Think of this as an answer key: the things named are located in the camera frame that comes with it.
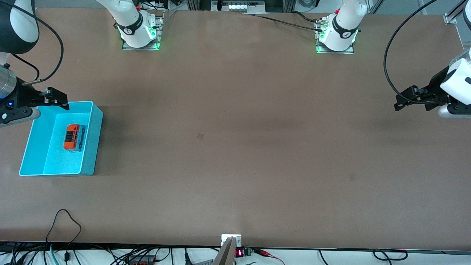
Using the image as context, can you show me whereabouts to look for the orange toy bus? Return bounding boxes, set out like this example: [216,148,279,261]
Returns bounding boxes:
[63,124,86,152]

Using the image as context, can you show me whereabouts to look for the blue plastic box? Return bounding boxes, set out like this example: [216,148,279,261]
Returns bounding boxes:
[18,101,104,177]

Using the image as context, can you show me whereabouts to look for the aluminium corner profile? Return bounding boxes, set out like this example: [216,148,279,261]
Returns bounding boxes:
[443,0,471,25]

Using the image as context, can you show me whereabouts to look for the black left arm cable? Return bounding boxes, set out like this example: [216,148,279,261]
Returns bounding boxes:
[383,0,439,105]

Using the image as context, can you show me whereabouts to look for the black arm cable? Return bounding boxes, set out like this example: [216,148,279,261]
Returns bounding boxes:
[11,11,64,86]
[383,0,439,105]

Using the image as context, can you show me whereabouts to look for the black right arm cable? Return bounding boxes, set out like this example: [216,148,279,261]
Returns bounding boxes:
[11,11,64,86]

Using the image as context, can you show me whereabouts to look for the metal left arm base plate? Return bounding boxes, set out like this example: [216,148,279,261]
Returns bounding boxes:
[315,18,355,55]

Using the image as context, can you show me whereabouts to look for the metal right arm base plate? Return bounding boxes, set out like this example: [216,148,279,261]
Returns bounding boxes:
[121,10,164,51]

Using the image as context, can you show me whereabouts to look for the black cable on table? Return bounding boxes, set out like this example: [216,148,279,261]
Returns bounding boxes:
[243,11,326,33]

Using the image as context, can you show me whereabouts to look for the black coiled cable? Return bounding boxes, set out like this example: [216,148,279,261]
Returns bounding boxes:
[372,249,409,261]

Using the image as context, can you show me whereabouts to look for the black looped cable with switch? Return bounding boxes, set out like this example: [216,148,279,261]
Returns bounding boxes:
[45,209,82,262]

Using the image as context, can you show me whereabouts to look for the aluminium frame rack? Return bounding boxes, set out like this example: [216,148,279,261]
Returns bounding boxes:
[186,0,297,13]

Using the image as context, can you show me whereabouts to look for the red clip wires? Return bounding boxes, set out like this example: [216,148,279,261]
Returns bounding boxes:
[254,249,286,265]

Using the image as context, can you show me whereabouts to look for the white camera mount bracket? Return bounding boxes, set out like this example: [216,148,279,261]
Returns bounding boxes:
[221,234,242,247]

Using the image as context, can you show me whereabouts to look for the grey camera mount beam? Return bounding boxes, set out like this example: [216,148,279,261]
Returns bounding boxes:
[213,237,236,265]

